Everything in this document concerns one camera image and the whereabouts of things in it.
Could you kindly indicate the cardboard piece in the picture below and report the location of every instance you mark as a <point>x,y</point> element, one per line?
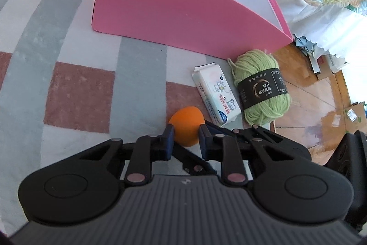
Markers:
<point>325,68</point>

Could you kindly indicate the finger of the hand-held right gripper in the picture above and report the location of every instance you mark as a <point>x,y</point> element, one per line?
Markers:
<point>266,133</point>
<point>192,160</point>

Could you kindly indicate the striped rug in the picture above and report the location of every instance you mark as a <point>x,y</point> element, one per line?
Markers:
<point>71,61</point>

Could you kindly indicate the green yarn ball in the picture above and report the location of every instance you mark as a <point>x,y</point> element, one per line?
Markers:
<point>258,61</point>

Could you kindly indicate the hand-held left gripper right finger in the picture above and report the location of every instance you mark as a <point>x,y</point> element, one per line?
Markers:
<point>205,144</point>

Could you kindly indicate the orange ball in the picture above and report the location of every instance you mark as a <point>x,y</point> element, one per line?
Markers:
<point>186,124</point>

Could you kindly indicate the pink cardboard box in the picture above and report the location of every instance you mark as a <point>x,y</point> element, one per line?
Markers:
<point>157,4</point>

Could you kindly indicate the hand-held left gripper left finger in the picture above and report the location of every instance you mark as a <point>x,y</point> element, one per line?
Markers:
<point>168,144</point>

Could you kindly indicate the blue grey cloth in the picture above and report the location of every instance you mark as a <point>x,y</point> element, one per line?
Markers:
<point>305,44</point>

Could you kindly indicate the labelled cardboard box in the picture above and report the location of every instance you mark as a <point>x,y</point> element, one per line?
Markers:
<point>355,117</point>

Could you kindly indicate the small white tissue pack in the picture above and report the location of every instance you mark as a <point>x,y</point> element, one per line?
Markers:
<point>215,90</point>

